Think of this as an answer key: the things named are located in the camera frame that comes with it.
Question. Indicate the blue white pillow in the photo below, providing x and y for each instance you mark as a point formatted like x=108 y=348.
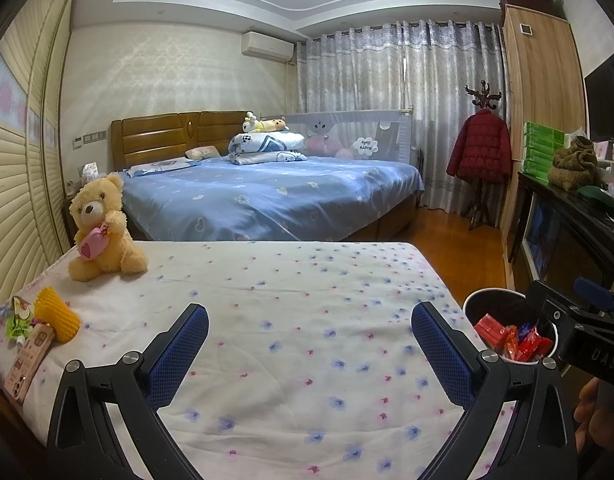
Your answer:
x=159 y=166

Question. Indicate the yellow foam fruit net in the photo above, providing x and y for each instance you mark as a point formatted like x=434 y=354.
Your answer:
x=57 y=315

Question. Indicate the red puffer jacket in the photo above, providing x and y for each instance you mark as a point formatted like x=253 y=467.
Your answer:
x=479 y=145

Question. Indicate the small pink pillow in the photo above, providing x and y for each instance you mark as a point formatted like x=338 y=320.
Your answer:
x=202 y=152

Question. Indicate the white air conditioner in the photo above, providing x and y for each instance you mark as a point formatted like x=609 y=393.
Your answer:
x=267 y=46

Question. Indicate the green snack packet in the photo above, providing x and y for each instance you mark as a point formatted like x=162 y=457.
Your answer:
x=19 y=322

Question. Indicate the white floral bed sheet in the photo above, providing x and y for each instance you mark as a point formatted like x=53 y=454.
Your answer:
x=287 y=320

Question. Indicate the stack of green boxes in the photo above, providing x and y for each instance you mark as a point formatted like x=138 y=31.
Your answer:
x=539 y=152

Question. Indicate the tall wooden wardrobe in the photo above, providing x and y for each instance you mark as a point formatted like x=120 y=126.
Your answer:
x=542 y=85

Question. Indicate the patterned tissue box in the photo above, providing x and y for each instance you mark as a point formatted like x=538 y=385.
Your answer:
x=88 y=172

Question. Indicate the person's right hand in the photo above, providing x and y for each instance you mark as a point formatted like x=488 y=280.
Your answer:
x=589 y=405

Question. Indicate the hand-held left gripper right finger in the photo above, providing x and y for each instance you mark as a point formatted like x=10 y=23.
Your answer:
x=444 y=355

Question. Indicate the bed with blue sheet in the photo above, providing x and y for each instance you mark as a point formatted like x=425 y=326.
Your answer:
x=267 y=195

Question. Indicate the wooden nightstand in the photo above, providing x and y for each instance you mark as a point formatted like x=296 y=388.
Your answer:
x=69 y=220

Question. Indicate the yellow teddy bear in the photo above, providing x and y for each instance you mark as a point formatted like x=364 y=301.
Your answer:
x=107 y=255

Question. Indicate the brown knitted cloth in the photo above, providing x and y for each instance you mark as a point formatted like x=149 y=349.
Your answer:
x=574 y=165

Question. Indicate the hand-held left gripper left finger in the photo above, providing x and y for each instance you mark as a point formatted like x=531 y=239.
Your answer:
x=174 y=355

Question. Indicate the black television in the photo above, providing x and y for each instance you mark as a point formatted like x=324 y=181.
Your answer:
x=609 y=105

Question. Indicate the grey patterned curtains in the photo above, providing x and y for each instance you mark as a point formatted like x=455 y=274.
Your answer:
x=362 y=75

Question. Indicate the pink plush toy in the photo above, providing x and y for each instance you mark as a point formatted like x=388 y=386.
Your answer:
x=329 y=147

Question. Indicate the folded blue white quilt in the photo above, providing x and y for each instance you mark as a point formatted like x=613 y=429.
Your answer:
x=267 y=147

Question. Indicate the grey mesh bed rail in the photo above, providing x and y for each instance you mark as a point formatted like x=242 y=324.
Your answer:
x=347 y=124

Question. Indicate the brown wooden headboard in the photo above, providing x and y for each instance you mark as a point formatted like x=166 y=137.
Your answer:
x=157 y=137

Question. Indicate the red packets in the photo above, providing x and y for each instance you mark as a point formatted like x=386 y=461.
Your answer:
x=492 y=332

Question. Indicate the wall switch panel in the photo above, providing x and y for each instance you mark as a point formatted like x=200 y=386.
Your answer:
x=89 y=138

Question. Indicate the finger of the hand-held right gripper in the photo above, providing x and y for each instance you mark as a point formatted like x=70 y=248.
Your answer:
x=594 y=294
x=549 y=300

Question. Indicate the cream louvered closet doors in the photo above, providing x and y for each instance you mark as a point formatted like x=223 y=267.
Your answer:
x=17 y=185

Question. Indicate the pink phone case box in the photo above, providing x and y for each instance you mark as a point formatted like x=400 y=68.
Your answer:
x=29 y=360

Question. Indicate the red snack bag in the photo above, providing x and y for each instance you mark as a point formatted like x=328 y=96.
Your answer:
x=534 y=345

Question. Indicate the dark green cap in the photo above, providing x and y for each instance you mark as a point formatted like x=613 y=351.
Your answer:
x=597 y=197

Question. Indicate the yellow plush toy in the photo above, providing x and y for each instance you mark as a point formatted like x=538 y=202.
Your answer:
x=264 y=124

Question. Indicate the white trash bin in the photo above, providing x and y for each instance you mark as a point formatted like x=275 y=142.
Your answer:
x=487 y=305

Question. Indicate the dark wooden cabinet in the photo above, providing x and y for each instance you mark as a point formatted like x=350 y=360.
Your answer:
x=552 y=230

